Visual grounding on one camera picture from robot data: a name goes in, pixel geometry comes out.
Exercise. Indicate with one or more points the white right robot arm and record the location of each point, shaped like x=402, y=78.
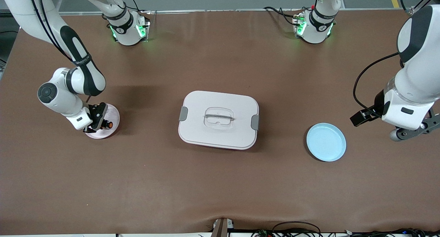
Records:
x=82, y=75

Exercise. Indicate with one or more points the light blue round plate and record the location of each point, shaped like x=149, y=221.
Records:
x=326, y=142

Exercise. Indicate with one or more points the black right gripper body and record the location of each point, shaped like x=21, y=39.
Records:
x=95, y=111

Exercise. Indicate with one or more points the pink round plate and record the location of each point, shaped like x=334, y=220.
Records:
x=111, y=113

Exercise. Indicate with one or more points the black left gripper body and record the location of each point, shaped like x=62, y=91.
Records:
x=378, y=101

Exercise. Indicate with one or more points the orange push button switch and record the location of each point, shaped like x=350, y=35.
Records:
x=109, y=125

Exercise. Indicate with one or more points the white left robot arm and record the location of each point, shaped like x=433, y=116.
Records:
x=416, y=75

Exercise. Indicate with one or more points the metal table edge bracket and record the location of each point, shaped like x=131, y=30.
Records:
x=221, y=227

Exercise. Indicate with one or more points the white lidded storage box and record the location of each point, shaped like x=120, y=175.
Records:
x=218, y=133

